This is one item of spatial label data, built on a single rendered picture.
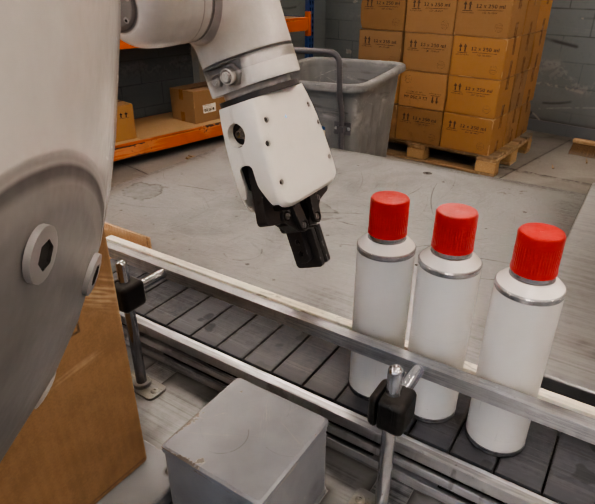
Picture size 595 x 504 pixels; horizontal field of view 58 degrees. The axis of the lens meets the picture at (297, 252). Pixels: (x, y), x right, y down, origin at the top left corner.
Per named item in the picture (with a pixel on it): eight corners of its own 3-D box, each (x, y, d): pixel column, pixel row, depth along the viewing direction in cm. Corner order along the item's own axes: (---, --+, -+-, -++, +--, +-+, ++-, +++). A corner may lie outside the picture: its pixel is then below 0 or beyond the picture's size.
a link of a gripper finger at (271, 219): (245, 213, 45) (286, 234, 49) (259, 132, 48) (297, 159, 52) (235, 215, 46) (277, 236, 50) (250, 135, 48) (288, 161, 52)
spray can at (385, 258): (408, 379, 55) (431, 193, 45) (386, 410, 51) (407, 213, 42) (362, 361, 57) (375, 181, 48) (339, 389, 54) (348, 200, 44)
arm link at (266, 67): (250, 49, 42) (262, 88, 43) (309, 37, 48) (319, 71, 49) (180, 79, 47) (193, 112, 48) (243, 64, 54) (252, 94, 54)
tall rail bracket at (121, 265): (187, 363, 65) (172, 242, 57) (141, 398, 60) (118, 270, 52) (168, 354, 67) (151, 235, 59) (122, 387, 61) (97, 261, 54)
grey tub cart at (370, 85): (308, 178, 367) (310, 28, 323) (398, 192, 343) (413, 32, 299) (243, 227, 296) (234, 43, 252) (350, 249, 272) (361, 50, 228)
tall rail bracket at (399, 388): (420, 475, 50) (442, 333, 43) (388, 535, 45) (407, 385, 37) (389, 460, 52) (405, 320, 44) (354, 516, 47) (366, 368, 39)
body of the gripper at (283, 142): (250, 79, 42) (293, 211, 45) (317, 61, 50) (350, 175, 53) (189, 102, 47) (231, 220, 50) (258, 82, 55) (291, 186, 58)
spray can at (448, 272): (463, 399, 52) (499, 206, 43) (445, 432, 49) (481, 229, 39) (413, 379, 55) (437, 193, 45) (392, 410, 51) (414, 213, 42)
